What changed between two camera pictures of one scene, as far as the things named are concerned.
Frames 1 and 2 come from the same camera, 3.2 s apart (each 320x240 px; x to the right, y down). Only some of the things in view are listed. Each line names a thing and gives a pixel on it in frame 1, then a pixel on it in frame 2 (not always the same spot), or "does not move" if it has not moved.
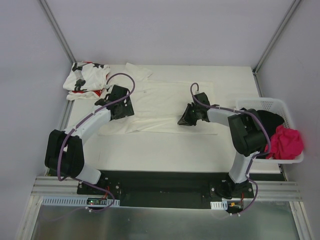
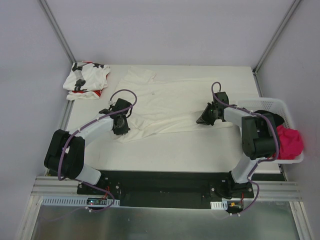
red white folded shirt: (89, 95) does not move
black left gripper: (122, 97) → (124, 128)
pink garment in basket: (285, 143) does not move
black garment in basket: (271, 120) does not move
